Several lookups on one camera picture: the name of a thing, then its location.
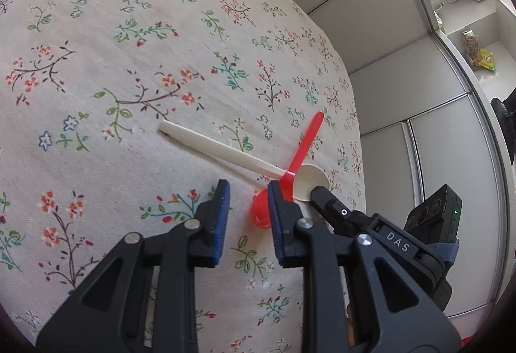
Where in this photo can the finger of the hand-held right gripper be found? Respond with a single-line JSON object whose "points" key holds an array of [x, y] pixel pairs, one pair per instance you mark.
{"points": [[334, 212]]}

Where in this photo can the white kitchen cabinet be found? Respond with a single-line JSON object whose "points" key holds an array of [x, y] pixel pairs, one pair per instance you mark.
{"points": [[443, 159]]}

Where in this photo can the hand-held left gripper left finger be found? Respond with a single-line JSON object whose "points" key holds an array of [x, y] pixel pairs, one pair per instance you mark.
{"points": [[221, 218]]}

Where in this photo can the yellow snack packet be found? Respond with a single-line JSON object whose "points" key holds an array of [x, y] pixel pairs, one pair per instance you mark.
{"points": [[481, 56]]}

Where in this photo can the red plastic spoon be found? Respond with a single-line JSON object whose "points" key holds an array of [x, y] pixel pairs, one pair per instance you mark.
{"points": [[304, 147]]}

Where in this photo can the white plastic spoon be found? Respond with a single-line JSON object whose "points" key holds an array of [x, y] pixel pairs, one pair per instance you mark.
{"points": [[209, 145]]}

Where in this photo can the floral tablecloth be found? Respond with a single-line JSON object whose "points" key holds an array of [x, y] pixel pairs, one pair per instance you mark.
{"points": [[121, 54]]}

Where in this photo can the black object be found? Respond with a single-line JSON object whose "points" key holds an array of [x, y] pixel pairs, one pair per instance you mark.
{"points": [[506, 115]]}

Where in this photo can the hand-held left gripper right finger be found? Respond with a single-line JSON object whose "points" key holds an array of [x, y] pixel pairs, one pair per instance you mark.
{"points": [[276, 220]]}

